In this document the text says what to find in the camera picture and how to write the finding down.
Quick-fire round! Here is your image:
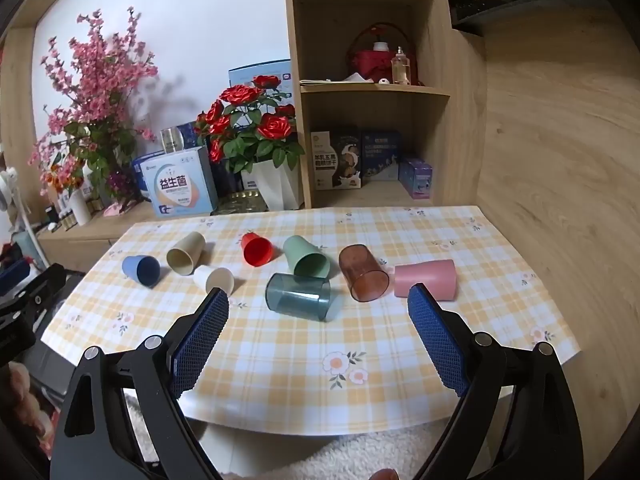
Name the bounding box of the white vase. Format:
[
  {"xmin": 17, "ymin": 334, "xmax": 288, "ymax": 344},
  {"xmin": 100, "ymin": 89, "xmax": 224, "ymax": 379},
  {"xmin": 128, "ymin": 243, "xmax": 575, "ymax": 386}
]
[{"xmin": 68, "ymin": 187, "xmax": 93, "ymax": 227}]

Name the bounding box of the clear perfume bottle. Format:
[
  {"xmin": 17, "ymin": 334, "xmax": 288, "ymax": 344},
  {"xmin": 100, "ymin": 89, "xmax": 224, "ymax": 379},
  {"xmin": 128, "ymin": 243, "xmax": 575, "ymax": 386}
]
[{"xmin": 391, "ymin": 46, "xmax": 412, "ymax": 86}]

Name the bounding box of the red gift basket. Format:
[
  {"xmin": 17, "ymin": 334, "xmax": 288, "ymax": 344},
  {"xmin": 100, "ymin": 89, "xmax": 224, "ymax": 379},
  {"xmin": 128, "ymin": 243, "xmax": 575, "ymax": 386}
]
[{"xmin": 348, "ymin": 22, "xmax": 418, "ymax": 86}]

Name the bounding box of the beige cup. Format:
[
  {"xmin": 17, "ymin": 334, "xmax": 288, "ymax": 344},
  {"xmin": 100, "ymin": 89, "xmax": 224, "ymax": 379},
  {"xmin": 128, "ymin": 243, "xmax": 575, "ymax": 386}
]
[{"xmin": 166, "ymin": 231, "xmax": 207, "ymax": 277}]

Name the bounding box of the pink artificial blossom bouquet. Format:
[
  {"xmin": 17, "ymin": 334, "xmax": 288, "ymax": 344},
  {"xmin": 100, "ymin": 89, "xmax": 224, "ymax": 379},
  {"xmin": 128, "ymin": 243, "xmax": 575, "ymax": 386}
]
[{"xmin": 27, "ymin": 7, "xmax": 161, "ymax": 211}]

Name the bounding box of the white box pastel print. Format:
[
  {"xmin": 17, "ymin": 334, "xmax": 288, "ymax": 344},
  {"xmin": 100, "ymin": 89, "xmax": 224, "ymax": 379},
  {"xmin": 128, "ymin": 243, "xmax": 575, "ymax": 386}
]
[{"xmin": 139, "ymin": 146, "xmax": 219, "ymax": 218}]

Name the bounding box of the green cup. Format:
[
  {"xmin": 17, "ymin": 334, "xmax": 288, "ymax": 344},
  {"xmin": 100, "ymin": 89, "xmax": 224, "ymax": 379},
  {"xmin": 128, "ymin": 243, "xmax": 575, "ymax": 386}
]
[{"xmin": 283, "ymin": 235, "xmax": 332, "ymax": 279}]

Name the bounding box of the metal tin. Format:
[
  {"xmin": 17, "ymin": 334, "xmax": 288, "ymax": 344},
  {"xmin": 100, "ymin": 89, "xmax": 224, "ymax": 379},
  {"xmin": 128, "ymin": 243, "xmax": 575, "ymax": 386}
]
[{"xmin": 160, "ymin": 126, "xmax": 183, "ymax": 155}]

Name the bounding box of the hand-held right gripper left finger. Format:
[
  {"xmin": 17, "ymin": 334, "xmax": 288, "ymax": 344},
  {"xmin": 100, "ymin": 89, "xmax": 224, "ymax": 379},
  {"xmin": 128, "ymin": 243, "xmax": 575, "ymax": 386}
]
[{"xmin": 50, "ymin": 287, "xmax": 231, "ymax": 480}]

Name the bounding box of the transparent brown cup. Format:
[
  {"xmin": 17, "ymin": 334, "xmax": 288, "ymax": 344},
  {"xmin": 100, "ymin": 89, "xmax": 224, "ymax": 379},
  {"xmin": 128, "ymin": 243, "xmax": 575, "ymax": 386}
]
[{"xmin": 338, "ymin": 244, "xmax": 391, "ymax": 303}]

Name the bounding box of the white fluffy rug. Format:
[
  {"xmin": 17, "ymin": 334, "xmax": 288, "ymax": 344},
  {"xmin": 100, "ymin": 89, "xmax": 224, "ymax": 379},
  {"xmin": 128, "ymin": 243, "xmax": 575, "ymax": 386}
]
[{"xmin": 125, "ymin": 395, "xmax": 451, "ymax": 480}]

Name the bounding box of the pink cup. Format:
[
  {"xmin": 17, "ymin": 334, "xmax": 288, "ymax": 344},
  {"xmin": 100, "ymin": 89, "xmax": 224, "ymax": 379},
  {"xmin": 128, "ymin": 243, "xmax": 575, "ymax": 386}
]
[{"xmin": 393, "ymin": 259, "xmax": 458, "ymax": 302}]

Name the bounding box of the black stand equipment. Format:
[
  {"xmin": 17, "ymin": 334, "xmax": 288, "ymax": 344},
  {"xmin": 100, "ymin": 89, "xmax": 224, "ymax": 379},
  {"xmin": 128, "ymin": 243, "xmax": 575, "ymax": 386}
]
[{"xmin": 0, "ymin": 262, "xmax": 66, "ymax": 361}]

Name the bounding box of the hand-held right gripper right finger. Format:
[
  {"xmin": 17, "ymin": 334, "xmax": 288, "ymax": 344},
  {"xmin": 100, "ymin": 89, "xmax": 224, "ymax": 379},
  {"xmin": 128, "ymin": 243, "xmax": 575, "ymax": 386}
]
[{"xmin": 407, "ymin": 283, "xmax": 598, "ymax": 480}]

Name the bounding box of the dark blue box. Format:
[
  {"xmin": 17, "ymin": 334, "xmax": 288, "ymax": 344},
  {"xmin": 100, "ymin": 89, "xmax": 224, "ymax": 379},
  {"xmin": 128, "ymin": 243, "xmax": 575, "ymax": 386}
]
[{"xmin": 361, "ymin": 131, "xmax": 403, "ymax": 182}]

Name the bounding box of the blue cup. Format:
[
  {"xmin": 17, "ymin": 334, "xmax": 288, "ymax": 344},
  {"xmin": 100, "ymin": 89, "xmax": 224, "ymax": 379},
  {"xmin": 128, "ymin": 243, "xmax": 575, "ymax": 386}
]
[{"xmin": 122, "ymin": 255, "xmax": 162, "ymax": 288}]

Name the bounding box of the beige food box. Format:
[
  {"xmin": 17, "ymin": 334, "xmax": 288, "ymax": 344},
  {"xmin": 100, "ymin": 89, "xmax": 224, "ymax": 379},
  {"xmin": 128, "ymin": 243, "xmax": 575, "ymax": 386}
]
[{"xmin": 310, "ymin": 130, "xmax": 337, "ymax": 192}]

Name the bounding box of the white and blue box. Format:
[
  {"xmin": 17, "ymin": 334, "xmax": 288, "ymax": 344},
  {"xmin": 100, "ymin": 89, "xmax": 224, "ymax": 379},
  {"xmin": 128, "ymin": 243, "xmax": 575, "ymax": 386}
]
[{"xmin": 229, "ymin": 58, "xmax": 293, "ymax": 106}]

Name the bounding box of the white tissue paper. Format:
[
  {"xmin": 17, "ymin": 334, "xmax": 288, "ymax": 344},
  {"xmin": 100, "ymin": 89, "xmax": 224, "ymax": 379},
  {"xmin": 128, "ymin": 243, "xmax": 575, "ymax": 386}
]
[{"xmin": 300, "ymin": 73, "xmax": 373, "ymax": 86}]

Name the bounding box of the transparent teal cup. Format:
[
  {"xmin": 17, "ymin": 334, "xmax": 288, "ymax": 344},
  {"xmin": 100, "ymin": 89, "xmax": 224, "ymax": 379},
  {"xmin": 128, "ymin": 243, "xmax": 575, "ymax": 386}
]
[{"xmin": 264, "ymin": 272, "xmax": 332, "ymax": 322}]

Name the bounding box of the yellow checked floral tablecloth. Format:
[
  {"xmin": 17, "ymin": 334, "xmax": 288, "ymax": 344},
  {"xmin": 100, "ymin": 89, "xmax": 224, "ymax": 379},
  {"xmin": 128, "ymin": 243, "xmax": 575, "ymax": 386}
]
[{"xmin": 40, "ymin": 204, "xmax": 583, "ymax": 436}]

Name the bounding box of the red rose plant white pot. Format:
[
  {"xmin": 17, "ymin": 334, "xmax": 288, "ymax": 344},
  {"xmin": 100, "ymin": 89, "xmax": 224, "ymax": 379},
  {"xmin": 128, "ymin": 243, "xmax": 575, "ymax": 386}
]
[{"xmin": 194, "ymin": 75, "xmax": 306, "ymax": 212}]

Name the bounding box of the wooden shelf unit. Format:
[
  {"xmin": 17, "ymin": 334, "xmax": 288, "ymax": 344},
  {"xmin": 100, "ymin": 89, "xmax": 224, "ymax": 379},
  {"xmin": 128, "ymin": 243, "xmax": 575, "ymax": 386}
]
[{"xmin": 282, "ymin": 0, "xmax": 488, "ymax": 211}]

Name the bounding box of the white cup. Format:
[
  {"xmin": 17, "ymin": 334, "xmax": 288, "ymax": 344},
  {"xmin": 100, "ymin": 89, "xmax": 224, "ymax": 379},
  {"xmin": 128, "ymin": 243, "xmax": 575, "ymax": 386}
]
[{"xmin": 193, "ymin": 265, "xmax": 236, "ymax": 297}]

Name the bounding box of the red cup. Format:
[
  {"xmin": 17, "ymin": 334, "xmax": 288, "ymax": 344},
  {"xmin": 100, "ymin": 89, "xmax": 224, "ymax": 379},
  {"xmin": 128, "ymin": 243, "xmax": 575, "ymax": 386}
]
[{"xmin": 240, "ymin": 232, "xmax": 276, "ymax": 267}]

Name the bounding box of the black wall shelf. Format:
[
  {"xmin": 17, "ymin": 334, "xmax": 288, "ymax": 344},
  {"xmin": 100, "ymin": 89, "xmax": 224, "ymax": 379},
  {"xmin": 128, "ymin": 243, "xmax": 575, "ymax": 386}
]
[{"xmin": 447, "ymin": 0, "xmax": 601, "ymax": 36}]

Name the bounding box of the low wooden cabinet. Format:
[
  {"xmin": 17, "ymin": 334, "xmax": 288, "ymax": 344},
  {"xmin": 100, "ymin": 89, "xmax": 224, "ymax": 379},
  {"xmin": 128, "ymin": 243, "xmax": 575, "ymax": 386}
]
[{"xmin": 37, "ymin": 200, "xmax": 216, "ymax": 273}]

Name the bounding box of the dark moon print box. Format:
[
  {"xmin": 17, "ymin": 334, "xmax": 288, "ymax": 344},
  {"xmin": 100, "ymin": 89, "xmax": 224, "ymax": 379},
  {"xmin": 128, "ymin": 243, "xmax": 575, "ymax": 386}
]
[{"xmin": 332, "ymin": 126, "xmax": 363, "ymax": 190}]

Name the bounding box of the purple box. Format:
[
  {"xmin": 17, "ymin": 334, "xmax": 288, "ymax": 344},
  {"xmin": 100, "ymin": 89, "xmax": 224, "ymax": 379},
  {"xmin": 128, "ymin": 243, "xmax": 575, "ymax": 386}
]
[{"xmin": 398, "ymin": 157, "xmax": 434, "ymax": 202}]

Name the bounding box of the gold foil tray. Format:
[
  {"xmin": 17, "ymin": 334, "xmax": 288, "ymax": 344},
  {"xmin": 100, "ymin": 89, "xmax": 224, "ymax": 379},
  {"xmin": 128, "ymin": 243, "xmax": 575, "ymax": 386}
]
[{"xmin": 215, "ymin": 191, "xmax": 268, "ymax": 216}]

